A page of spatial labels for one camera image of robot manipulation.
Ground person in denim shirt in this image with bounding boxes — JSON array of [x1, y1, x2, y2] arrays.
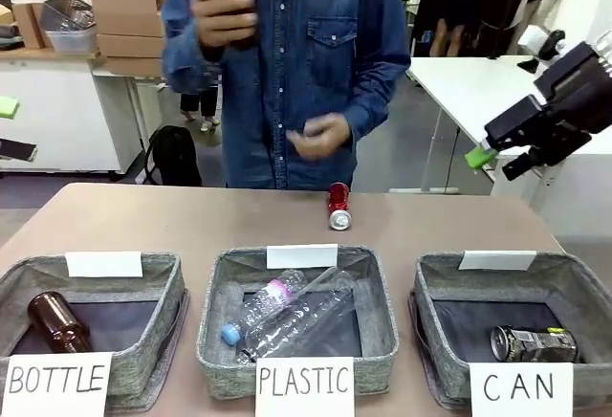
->
[[160, 0, 413, 192]]

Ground large open cardboard box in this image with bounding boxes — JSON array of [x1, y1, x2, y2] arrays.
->
[[89, 0, 169, 38]]

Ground red drink can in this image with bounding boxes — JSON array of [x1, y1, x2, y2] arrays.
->
[[326, 181, 354, 232]]

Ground clear bottle blue cap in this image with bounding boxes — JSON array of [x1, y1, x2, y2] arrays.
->
[[220, 268, 307, 346]]

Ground flat cardboard box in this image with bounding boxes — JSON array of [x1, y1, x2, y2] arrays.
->
[[103, 55, 166, 78], [96, 32, 166, 59]]

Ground clear plastic bottle without cap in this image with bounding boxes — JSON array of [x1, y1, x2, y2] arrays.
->
[[235, 267, 361, 366]]

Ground grey fabric basket plastic label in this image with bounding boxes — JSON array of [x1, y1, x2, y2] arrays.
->
[[196, 244, 402, 402]]

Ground bystander legs with sandals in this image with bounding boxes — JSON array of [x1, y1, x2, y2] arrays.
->
[[178, 90, 222, 133]]

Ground grey fabric basket bottle label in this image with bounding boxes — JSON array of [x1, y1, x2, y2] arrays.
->
[[0, 251, 191, 413]]

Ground small cardboard box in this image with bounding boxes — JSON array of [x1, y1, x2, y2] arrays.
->
[[11, 1, 53, 51]]

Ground black backpack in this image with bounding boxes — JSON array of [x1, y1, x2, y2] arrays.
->
[[142, 124, 204, 187]]

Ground bystander in black coat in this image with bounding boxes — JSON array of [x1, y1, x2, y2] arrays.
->
[[475, 0, 530, 58]]

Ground brown glass bottle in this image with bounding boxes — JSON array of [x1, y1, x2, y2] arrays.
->
[[26, 291, 93, 356], [211, 0, 260, 53]]

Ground paper sign reading bottle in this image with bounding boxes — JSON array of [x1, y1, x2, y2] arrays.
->
[[0, 351, 115, 417]]

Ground person's right hand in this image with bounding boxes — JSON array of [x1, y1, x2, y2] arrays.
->
[[192, 0, 259, 51]]

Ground person's left forearm denim sleeve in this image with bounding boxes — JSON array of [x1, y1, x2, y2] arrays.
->
[[341, 51, 413, 142]]

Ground blank white card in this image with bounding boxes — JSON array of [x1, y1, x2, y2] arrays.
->
[[266, 243, 339, 271], [64, 251, 144, 278], [457, 250, 538, 272]]

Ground black drink can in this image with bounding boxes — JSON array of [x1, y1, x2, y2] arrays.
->
[[489, 324, 580, 366]]

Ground grey fabric basket can label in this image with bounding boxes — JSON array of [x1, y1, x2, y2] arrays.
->
[[408, 250, 612, 411]]

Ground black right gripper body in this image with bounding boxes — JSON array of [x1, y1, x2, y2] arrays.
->
[[533, 40, 612, 137]]

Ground clear plastic storage bin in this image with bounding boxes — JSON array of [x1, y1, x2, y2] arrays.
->
[[44, 24, 99, 55]]

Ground person's left hand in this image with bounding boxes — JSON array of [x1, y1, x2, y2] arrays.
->
[[286, 112, 354, 164]]

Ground paper sign reading plastic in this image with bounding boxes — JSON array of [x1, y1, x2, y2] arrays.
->
[[254, 356, 356, 417]]

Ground paper sign reading can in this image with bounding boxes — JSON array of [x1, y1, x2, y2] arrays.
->
[[469, 362, 575, 417]]

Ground person's right forearm denim sleeve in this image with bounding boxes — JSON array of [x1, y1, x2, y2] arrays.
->
[[161, 0, 226, 94]]

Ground black mesh basket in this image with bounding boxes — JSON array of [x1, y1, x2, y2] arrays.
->
[[39, 0, 96, 33]]

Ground white counter wooden top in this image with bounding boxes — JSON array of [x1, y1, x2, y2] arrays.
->
[[0, 47, 144, 177]]

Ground grey folded fabric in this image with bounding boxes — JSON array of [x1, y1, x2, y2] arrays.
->
[[0, 0, 24, 52]]

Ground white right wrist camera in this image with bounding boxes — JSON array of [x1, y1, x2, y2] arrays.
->
[[517, 24, 569, 63]]

